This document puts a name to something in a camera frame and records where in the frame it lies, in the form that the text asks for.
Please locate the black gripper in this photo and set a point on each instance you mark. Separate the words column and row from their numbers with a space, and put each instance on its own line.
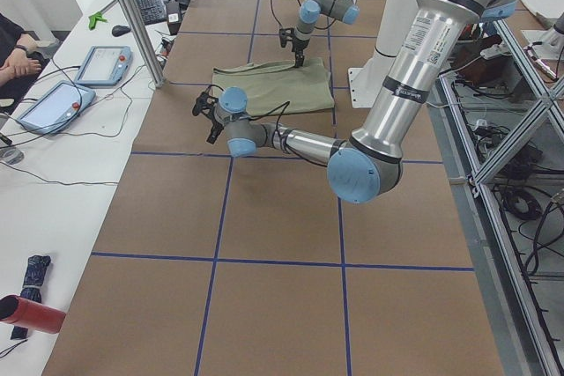
column 300, row 45
column 218, row 122

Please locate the olive green long-sleeve shirt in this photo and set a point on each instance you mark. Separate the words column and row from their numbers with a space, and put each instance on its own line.
column 268, row 85

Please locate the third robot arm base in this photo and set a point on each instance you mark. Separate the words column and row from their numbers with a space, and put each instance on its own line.
column 546, row 43

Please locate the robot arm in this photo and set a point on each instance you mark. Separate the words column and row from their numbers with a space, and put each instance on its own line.
column 345, row 11
column 369, row 162

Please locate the seated person's hands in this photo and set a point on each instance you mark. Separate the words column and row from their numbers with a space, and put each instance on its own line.
column 18, row 64

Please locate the far teach pendant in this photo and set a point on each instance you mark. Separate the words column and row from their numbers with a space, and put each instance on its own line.
column 104, row 66

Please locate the teach pendant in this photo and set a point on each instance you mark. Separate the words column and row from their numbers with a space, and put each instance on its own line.
column 57, row 108
column 104, row 66

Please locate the black keyboard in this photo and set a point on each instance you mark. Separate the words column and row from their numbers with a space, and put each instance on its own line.
column 152, row 11

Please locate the black computer mouse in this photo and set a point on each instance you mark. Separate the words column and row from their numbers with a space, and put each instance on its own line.
column 119, row 30

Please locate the green plastic tool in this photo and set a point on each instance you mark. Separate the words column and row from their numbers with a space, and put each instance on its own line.
column 95, row 18

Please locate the near teach pendant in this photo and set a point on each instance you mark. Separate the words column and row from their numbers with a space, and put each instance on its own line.
column 57, row 108

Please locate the white power strip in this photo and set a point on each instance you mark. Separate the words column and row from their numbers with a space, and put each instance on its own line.
column 496, row 50

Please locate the dark folded umbrella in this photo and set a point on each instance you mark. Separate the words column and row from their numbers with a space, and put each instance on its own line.
column 36, row 270

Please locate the red cylindrical bottle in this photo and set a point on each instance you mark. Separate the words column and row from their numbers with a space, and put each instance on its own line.
column 25, row 313

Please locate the aluminium frame post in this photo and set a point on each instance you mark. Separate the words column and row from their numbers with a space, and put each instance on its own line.
column 137, row 26

